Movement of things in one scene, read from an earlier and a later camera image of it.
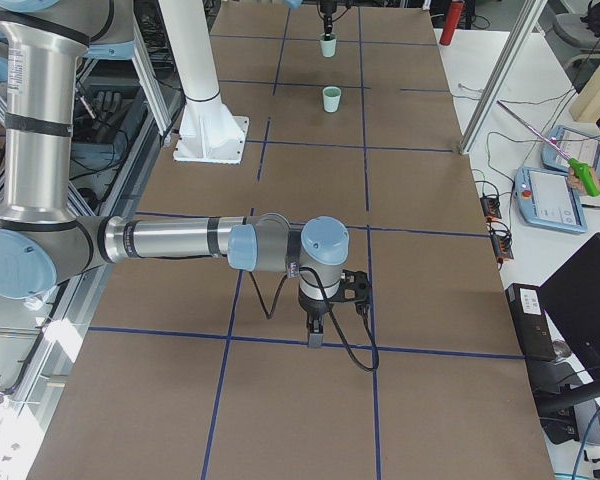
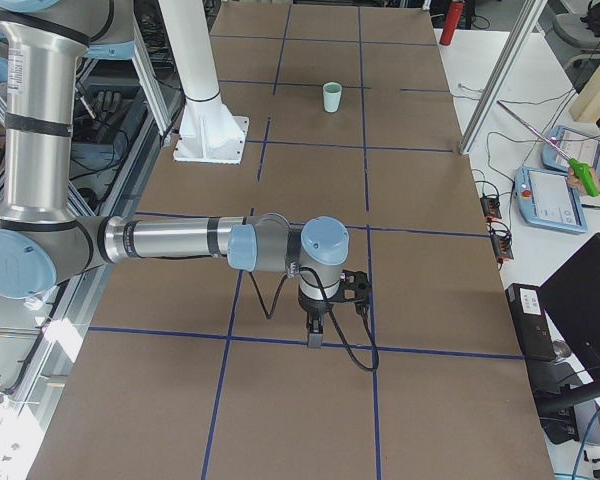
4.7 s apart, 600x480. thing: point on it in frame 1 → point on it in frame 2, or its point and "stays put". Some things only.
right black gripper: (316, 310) stays put
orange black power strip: (502, 242) stays put
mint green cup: (328, 46) → (332, 91)
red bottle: (454, 12) stays put
